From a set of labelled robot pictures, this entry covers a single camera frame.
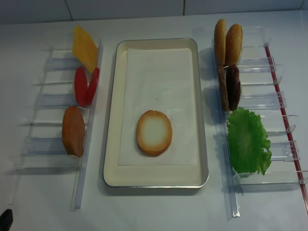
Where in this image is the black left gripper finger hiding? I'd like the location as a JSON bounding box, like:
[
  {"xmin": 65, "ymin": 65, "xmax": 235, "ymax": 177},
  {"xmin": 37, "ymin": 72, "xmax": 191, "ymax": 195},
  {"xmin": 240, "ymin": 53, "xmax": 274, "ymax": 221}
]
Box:
[{"xmin": 0, "ymin": 209, "xmax": 13, "ymax": 231}]

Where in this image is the green lettuce leaf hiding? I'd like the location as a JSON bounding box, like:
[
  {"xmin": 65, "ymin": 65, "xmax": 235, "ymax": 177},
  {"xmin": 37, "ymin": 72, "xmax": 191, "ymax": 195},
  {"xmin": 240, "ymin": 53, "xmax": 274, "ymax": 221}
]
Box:
[{"xmin": 227, "ymin": 107, "xmax": 272, "ymax": 175}]

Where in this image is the left red tomato slice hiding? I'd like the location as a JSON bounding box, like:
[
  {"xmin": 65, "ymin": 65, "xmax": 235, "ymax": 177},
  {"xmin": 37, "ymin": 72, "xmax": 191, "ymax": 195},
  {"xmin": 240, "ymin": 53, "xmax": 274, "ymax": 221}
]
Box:
[{"xmin": 74, "ymin": 67, "xmax": 88, "ymax": 107}]

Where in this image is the red tomato slice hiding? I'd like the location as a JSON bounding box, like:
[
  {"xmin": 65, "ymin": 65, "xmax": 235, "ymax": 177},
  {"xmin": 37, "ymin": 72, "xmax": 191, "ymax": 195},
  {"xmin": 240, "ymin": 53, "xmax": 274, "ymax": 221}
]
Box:
[
  {"xmin": 74, "ymin": 67, "xmax": 88, "ymax": 107},
  {"xmin": 86, "ymin": 67, "xmax": 100, "ymax": 105}
]

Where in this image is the right red tomato slice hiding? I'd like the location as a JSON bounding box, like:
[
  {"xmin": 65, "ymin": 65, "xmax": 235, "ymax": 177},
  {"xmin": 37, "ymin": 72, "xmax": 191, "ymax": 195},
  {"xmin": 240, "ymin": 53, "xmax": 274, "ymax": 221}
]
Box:
[{"xmin": 86, "ymin": 67, "xmax": 100, "ymax": 105}]

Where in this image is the yellow cheese slice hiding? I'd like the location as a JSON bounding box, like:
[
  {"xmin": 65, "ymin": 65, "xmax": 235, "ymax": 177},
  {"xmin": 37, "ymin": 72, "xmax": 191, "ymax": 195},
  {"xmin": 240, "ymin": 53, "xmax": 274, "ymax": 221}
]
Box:
[{"xmin": 72, "ymin": 25, "xmax": 98, "ymax": 73}]

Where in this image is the left brown meat patty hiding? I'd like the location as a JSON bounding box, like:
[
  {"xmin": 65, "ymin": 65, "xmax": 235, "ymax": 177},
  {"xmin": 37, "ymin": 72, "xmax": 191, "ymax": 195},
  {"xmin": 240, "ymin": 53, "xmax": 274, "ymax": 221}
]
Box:
[{"xmin": 218, "ymin": 64, "xmax": 229, "ymax": 112}]

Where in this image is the right dark meat patty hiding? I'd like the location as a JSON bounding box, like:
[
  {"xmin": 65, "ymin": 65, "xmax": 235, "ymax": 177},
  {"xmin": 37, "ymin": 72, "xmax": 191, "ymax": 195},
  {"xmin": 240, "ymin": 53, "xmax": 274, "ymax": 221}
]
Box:
[{"xmin": 226, "ymin": 64, "xmax": 241, "ymax": 111}]

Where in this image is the clear acrylic left rack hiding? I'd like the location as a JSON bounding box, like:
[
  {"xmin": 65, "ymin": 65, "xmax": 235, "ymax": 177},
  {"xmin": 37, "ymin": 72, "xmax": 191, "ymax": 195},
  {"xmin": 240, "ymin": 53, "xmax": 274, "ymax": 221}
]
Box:
[{"xmin": 10, "ymin": 46, "xmax": 97, "ymax": 210}]

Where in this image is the clear acrylic rack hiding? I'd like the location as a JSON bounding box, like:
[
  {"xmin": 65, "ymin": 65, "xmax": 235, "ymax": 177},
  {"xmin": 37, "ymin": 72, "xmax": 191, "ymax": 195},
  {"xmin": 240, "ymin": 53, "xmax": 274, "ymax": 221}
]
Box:
[
  {"xmin": 10, "ymin": 46, "xmax": 97, "ymax": 210},
  {"xmin": 211, "ymin": 26, "xmax": 308, "ymax": 218}
]

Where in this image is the brown bun in left rack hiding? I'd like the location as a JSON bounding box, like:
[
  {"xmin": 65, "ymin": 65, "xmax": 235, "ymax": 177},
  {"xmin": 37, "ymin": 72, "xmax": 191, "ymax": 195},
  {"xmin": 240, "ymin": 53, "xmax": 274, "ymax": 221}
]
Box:
[{"xmin": 62, "ymin": 106, "xmax": 85, "ymax": 158}]

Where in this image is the cream metal tray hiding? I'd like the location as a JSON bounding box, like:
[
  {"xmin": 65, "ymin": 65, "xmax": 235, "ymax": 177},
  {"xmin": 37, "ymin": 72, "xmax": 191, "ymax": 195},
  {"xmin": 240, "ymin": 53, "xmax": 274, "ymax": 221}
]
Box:
[{"xmin": 103, "ymin": 38, "xmax": 209, "ymax": 188}]

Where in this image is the bottom bun slice on tray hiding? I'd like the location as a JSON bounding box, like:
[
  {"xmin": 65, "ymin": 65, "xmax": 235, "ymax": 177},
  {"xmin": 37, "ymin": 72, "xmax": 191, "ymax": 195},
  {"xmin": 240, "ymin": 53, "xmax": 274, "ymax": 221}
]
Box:
[{"xmin": 137, "ymin": 110, "xmax": 172, "ymax": 156}]

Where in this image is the white paper liner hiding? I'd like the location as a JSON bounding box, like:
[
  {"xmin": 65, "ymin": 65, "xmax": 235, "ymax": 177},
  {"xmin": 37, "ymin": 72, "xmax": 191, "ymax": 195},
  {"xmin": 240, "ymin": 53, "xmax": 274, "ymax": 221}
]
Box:
[{"xmin": 119, "ymin": 49, "xmax": 198, "ymax": 165}]

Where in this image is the left bun slice right rack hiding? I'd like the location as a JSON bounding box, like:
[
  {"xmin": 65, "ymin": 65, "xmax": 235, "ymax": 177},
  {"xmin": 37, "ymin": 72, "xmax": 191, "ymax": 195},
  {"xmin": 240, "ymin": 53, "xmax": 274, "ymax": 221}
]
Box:
[{"xmin": 214, "ymin": 19, "xmax": 226, "ymax": 65}]

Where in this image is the bun slice rack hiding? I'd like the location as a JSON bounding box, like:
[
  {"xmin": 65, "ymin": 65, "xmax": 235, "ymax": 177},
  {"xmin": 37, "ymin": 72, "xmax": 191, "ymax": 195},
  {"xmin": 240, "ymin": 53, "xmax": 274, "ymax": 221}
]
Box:
[
  {"xmin": 214, "ymin": 19, "xmax": 226, "ymax": 65},
  {"xmin": 225, "ymin": 24, "xmax": 243, "ymax": 66}
]

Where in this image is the clear acrylic right rack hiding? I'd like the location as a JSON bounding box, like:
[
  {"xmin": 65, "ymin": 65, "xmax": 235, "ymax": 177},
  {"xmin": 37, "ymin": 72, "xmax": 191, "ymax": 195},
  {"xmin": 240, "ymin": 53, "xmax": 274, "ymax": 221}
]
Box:
[{"xmin": 211, "ymin": 26, "xmax": 308, "ymax": 218}]

